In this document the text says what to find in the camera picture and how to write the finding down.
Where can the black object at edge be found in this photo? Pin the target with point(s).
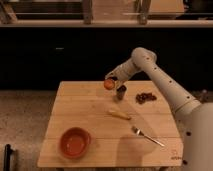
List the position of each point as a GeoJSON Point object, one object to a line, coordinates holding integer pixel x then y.
{"type": "Point", "coordinates": [7, 155]}

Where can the dark grape bunch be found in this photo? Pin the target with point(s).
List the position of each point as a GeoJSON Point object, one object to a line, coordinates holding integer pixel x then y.
{"type": "Point", "coordinates": [144, 97]}

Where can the yellow banana piece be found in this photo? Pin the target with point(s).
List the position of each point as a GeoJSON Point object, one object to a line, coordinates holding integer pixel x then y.
{"type": "Point", "coordinates": [119, 114]}

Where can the orange apple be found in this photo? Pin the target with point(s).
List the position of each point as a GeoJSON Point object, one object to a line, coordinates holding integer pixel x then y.
{"type": "Point", "coordinates": [109, 84]}

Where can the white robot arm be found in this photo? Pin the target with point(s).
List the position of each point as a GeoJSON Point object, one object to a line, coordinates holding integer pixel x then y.
{"type": "Point", "coordinates": [197, 116]}

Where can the silver fork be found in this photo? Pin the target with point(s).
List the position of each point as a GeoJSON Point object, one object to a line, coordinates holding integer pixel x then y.
{"type": "Point", "coordinates": [138, 132]}

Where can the orange bowl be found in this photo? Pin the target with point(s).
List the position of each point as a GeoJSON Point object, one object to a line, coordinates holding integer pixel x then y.
{"type": "Point", "coordinates": [74, 143]}

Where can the wooden shelf frame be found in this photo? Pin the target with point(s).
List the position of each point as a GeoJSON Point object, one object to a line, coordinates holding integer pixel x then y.
{"type": "Point", "coordinates": [106, 13]}

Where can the metal cup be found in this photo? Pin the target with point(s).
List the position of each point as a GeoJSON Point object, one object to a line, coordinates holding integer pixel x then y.
{"type": "Point", "coordinates": [120, 92]}

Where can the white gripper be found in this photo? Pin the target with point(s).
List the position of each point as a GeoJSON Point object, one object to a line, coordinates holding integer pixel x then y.
{"type": "Point", "coordinates": [119, 75]}

